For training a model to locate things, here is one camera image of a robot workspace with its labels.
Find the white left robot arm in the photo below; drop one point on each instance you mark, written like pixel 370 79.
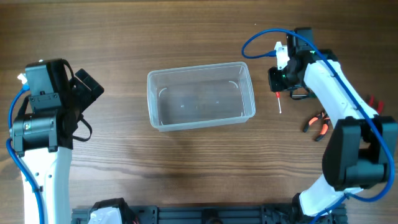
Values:
pixel 42 120

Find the red handled pliers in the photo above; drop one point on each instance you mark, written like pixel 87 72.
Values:
pixel 375 104

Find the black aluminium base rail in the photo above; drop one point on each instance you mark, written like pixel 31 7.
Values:
pixel 279 213

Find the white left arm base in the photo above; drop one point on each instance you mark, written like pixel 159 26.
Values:
pixel 112 211

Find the green handled screwdriver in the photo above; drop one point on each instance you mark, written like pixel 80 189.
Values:
pixel 302 97

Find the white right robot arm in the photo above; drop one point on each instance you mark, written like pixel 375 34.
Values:
pixel 358 161

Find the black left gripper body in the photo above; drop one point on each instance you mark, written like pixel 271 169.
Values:
pixel 70 98

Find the black red screwdriver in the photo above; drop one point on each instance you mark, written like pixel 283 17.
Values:
pixel 278 100

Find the clear plastic container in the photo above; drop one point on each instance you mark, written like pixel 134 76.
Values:
pixel 200 96

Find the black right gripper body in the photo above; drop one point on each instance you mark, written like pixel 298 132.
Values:
pixel 280 79

